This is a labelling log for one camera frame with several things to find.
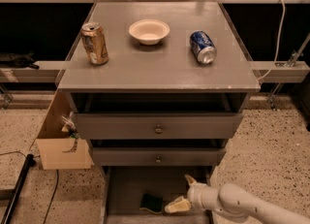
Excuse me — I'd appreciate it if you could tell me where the gold soda can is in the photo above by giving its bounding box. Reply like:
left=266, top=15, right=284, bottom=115
left=81, top=22, right=109, bottom=65

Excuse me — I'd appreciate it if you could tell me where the green yellow sponge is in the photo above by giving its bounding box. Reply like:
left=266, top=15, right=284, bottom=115
left=139, top=194, right=163, bottom=214

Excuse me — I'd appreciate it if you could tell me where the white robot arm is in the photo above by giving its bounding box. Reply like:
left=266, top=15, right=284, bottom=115
left=165, top=175, right=310, bottom=224

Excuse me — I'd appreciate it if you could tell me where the black floor cable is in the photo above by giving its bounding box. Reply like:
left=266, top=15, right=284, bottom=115
left=42, top=169, right=60, bottom=224

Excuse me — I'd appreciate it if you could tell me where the grey drawer cabinet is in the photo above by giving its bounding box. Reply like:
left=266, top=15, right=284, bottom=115
left=55, top=0, right=262, bottom=224

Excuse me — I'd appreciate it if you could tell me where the top grey drawer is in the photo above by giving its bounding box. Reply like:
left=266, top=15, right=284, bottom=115
left=73, top=113, right=243, bottom=140

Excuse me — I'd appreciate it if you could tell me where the black object on ledge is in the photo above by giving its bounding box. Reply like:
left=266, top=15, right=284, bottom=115
left=0, top=52, right=39, bottom=70

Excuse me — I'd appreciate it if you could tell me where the blue soda can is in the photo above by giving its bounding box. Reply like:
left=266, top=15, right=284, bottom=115
left=190, top=31, right=217, bottom=64

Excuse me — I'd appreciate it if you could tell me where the black floor bar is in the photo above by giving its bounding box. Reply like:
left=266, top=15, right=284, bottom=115
left=0, top=154, right=36, bottom=224

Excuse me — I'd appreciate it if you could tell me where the grey drawer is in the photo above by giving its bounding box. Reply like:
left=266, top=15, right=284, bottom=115
left=73, top=113, right=243, bottom=140
left=92, top=147, right=226, bottom=166
left=100, top=166, right=217, bottom=224

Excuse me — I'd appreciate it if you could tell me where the middle grey drawer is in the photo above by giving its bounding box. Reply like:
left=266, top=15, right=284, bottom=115
left=92, top=147, right=226, bottom=166

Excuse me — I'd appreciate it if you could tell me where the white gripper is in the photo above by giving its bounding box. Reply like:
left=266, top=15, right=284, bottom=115
left=165, top=175, right=222, bottom=213

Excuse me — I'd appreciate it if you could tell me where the white paper bowl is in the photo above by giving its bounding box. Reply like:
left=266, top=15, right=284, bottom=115
left=129, top=19, right=171, bottom=46

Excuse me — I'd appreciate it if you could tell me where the bottom grey drawer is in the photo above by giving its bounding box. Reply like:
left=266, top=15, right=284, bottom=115
left=100, top=166, right=217, bottom=224

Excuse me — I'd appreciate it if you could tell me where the white cable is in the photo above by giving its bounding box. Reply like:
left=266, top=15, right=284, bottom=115
left=257, top=0, right=288, bottom=81

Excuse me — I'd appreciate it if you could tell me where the metal bracket on rail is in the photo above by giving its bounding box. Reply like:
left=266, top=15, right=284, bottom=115
left=267, top=33, right=310, bottom=112

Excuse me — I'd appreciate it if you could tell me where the cardboard box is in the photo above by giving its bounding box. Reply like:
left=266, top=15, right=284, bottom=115
left=36, top=91, right=93, bottom=170

